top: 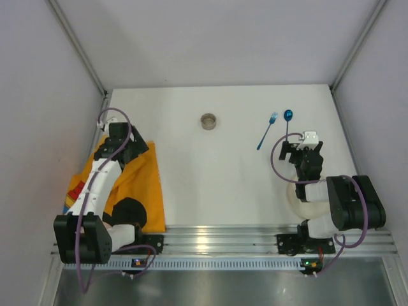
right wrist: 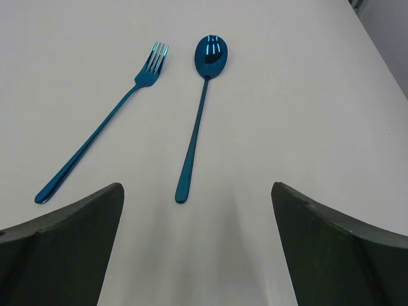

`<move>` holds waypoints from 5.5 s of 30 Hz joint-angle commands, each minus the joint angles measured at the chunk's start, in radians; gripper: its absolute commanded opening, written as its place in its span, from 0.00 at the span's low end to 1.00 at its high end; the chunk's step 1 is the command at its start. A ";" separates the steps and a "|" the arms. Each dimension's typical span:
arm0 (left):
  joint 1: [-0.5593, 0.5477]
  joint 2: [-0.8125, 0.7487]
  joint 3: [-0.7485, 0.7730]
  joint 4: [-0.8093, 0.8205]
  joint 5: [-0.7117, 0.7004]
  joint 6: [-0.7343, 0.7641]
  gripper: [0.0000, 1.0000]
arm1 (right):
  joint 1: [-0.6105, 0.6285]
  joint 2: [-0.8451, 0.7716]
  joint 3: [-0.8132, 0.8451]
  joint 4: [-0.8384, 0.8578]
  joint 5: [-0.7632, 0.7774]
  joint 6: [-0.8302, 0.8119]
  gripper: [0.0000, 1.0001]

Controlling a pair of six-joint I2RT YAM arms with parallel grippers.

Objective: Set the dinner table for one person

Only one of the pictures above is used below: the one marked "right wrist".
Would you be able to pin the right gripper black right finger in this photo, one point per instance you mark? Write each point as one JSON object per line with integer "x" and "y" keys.
{"x": 335, "y": 259}

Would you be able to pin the blue metallic fork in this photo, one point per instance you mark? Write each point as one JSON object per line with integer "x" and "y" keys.
{"x": 147, "y": 76}

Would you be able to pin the blue metallic spoon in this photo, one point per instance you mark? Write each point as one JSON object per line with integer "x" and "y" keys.
{"x": 210, "y": 58}

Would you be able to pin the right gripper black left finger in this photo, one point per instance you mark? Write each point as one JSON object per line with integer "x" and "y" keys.
{"x": 61, "y": 258}

